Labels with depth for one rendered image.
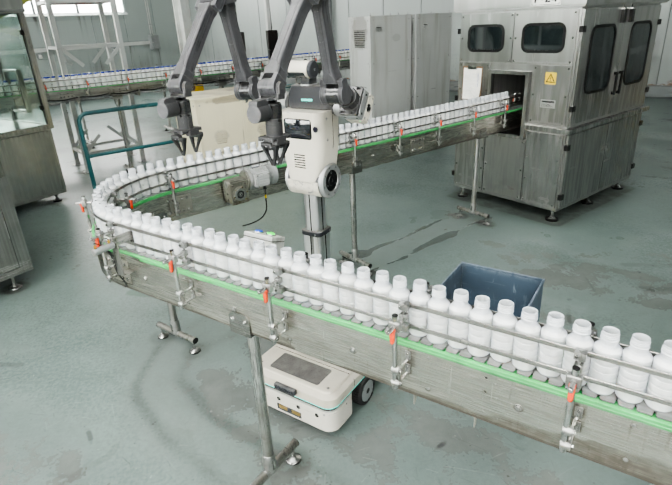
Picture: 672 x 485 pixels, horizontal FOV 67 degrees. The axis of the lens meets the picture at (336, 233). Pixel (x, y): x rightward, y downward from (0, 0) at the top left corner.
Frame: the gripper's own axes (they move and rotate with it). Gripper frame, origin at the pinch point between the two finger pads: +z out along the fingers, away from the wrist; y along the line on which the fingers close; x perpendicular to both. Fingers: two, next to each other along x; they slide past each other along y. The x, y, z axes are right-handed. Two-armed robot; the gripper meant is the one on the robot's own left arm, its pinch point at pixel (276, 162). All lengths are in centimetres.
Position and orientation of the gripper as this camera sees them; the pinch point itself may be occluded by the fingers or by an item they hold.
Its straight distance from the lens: 175.4
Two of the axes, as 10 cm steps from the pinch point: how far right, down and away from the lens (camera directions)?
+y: 5.5, -3.1, 7.8
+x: -8.4, -1.8, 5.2
